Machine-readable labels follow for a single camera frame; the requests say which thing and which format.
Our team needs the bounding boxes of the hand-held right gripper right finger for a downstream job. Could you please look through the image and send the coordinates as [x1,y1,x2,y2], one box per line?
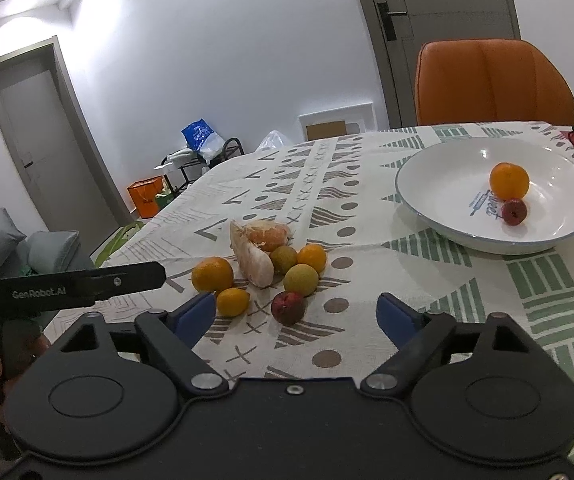
[360,292,538,392]

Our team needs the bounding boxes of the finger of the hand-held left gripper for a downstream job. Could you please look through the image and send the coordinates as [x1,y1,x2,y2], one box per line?
[87,261,167,306]

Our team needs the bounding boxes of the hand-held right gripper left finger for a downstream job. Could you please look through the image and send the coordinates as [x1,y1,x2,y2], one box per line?
[58,291,230,392]

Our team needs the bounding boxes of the small yellow orange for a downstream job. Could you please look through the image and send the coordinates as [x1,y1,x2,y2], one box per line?
[216,287,251,318]

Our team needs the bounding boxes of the large speckled orange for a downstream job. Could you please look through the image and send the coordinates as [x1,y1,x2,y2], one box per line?
[191,256,235,293]

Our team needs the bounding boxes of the peeled pomelo segment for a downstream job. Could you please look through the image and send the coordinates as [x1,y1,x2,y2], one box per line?
[229,220,275,289]

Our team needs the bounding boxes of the small red fruit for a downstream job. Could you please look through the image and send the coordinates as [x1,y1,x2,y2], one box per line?
[502,198,528,225]
[271,291,306,326]

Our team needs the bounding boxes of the small green fruit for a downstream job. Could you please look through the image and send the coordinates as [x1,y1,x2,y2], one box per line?
[283,263,320,296]
[270,245,299,276]

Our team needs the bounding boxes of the peeled tangerine piece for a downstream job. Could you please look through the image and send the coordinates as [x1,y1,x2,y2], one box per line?
[244,221,293,253]

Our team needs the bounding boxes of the white bowl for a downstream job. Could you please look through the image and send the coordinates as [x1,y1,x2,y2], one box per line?
[395,136,574,255]

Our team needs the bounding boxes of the green floor mat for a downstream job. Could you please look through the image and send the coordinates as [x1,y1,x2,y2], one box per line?
[92,220,143,268]

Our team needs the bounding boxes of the orange bin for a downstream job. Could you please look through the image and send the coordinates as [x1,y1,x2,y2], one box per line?
[127,176,164,219]

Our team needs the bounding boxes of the black rack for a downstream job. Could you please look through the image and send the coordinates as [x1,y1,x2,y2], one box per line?
[159,137,245,198]

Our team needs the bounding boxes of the white cloth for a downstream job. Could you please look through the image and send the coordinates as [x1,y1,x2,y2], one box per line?
[153,149,200,171]

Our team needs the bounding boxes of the clear plastic bag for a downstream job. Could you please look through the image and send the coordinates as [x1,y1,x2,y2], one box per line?
[199,132,226,166]

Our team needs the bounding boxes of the blue plastic bag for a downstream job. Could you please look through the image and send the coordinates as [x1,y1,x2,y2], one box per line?
[181,119,218,153]

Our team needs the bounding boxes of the white plastic bag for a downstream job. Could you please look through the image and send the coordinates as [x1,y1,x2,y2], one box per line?
[254,130,292,153]

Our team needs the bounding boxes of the orange chair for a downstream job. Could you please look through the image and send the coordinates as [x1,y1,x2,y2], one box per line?
[414,38,574,127]

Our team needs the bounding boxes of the white framed wall panel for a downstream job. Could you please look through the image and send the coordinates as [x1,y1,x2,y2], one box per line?
[298,102,379,143]

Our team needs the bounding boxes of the black door lock handle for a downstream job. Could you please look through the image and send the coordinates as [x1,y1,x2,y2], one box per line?
[377,1,408,42]

